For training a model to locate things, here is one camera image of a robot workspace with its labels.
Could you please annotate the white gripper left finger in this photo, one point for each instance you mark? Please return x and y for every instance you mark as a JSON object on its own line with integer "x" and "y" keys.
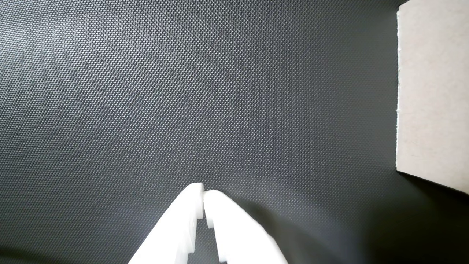
{"x": 179, "y": 227}

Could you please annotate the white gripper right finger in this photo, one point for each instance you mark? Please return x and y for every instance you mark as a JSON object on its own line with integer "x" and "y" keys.
{"x": 242, "y": 242}

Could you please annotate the small open cardboard box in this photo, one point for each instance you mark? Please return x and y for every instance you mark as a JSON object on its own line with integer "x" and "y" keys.
{"x": 436, "y": 95}

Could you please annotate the dark grey textured mat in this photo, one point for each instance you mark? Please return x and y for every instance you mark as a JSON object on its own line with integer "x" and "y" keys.
{"x": 183, "y": 110}

